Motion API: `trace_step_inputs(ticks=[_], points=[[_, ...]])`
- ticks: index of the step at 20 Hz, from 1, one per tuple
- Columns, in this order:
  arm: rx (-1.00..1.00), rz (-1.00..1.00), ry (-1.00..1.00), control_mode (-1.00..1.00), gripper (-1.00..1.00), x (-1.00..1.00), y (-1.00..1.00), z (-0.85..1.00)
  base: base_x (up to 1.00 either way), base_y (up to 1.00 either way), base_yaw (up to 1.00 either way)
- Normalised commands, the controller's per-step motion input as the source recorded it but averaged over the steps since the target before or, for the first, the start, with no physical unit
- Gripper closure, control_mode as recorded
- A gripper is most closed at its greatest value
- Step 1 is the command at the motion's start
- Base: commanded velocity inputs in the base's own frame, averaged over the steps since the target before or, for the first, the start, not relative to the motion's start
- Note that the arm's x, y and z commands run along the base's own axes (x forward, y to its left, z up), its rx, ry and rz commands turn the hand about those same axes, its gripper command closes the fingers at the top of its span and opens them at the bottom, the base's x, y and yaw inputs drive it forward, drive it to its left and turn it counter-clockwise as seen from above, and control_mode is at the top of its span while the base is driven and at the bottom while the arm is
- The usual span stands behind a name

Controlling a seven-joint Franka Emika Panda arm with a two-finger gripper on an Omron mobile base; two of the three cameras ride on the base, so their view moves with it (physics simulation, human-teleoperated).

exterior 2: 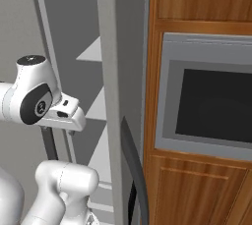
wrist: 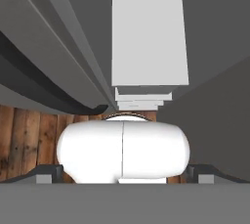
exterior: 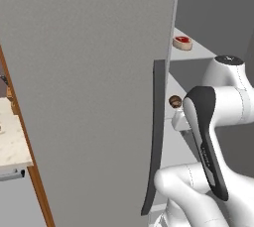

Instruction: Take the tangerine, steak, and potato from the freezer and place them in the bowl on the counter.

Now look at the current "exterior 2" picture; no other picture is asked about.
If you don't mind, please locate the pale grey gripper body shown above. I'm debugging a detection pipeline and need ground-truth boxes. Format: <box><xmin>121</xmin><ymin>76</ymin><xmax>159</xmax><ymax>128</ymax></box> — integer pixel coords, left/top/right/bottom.
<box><xmin>36</xmin><ymin>106</ymin><xmax>88</xmax><ymax>133</ymax></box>

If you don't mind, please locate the white fridge shelf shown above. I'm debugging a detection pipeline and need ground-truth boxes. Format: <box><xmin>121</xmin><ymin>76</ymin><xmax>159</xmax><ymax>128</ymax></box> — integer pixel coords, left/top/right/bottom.
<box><xmin>86</xmin><ymin>123</ymin><xmax>113</xmax><ymax>185</ymax></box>
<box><xmin>75</xmin><ymin>35</ymin><xmax>103</xmax><ymax>63</ymax></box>
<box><xmin>84</xmin><ymin>85</ymin><xmax>108</xmax><ymax>122</ymax></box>

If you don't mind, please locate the white fridge drawer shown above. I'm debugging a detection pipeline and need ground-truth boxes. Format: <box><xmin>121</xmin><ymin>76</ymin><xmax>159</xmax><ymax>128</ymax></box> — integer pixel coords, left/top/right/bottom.
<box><xmin>86</xmin><ymin>180</ymin><xmax>116</xmax><ymax>225</ymax></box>

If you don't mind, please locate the grey fridge door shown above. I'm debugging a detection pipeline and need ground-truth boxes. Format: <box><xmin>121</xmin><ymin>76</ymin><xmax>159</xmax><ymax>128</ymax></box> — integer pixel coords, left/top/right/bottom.
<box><xmin>94</xmin><ymin>0</ymin><xmax>152</xmax><ymax>225</ymax></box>

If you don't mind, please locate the grey built-in oven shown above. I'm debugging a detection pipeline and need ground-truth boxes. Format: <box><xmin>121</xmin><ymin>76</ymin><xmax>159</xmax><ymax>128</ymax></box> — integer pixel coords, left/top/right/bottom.
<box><xmin>154</xmin><ymin>31</ymin><xmax>252</xmax><ymax>163</ymax></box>

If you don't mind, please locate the dark straight fridge handle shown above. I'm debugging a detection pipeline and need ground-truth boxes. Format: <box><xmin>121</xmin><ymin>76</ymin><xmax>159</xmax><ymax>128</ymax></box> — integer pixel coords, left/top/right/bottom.
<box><xmin>39</xmin><ymin>126</ymin><xmax>59</xmax><ymax>162</ymax></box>

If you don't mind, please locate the dark curved fridge door handle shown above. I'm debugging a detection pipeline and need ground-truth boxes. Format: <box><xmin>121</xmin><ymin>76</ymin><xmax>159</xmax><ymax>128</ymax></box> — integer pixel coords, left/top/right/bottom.
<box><xmin>120</xmin><ymin>115</ymin><xmax>151</xmax><ymax>225</ymax></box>

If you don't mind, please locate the wooden cupboard frame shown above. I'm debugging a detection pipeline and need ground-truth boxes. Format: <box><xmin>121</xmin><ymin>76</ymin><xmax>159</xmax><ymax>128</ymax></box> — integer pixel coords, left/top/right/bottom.
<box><xmin>142</xmin><ymin>0</ymin><xmax>252</xmax><ymax>225</ymax></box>

